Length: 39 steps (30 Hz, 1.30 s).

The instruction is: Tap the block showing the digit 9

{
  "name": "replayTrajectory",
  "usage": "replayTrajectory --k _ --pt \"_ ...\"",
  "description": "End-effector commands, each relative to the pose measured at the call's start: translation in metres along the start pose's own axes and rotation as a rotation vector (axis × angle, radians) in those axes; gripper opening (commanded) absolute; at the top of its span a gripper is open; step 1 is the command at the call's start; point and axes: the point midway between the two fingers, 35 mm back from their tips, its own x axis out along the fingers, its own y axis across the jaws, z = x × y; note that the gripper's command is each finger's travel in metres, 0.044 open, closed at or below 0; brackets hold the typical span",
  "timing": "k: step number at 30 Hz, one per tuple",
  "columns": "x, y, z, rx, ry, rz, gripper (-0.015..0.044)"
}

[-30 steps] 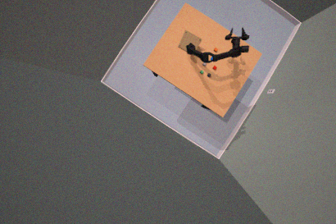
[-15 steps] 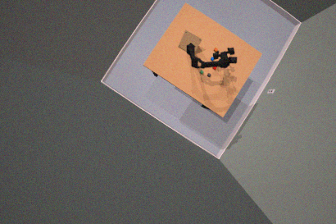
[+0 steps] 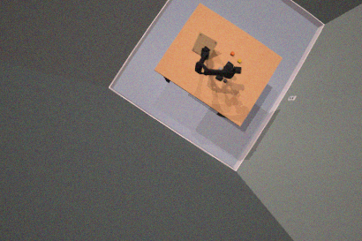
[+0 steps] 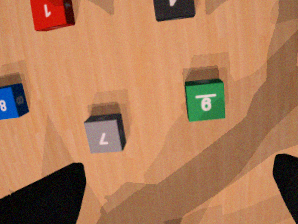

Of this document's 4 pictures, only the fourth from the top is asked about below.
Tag blue block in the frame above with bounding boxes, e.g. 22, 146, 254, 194
0, 83, 29, 120

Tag black square block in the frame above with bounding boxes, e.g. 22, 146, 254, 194
154, 0, 196, 22

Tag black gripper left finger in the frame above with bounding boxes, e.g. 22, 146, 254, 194
0, 163, 86, 224

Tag green block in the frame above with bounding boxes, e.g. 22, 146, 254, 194
184, 77, 226, 121

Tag red block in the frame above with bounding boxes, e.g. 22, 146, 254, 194
31, 0, 76, 32

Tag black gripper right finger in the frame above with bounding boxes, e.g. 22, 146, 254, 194
273, 153, 298, 224

